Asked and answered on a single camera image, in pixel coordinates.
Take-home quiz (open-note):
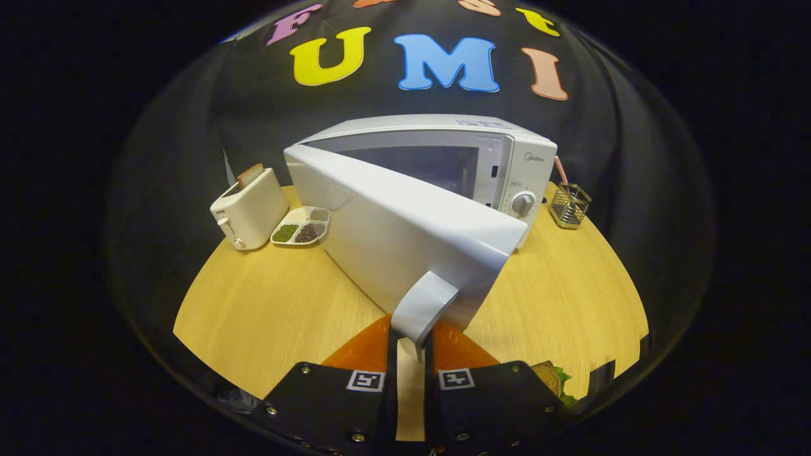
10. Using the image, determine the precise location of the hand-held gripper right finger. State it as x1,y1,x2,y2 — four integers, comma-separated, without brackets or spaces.
423,320,574,456

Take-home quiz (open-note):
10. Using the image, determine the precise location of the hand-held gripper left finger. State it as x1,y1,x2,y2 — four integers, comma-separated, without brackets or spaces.
253,315,399,456

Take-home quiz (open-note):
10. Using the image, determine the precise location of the sandwich with green lettuce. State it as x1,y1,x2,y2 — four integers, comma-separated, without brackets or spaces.
531,361,577,407

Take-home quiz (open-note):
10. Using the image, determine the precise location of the white microwave door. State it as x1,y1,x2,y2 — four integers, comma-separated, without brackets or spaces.
283,144,528,362

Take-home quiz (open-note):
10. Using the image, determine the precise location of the white microwave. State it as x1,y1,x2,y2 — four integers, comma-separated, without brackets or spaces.
283,114,558,362

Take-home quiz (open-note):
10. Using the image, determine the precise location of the grey crumpled bag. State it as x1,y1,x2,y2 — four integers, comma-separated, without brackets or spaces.
219,388,262,417

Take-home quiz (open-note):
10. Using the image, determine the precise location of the divided dish of beans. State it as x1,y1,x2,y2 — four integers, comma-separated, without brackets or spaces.
271,206,331,246

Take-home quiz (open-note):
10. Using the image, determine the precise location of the white toaster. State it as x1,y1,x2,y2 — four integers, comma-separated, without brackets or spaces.
210,168,290,251

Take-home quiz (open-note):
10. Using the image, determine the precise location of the wire mesh holder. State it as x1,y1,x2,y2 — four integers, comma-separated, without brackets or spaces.
549,182,592,229

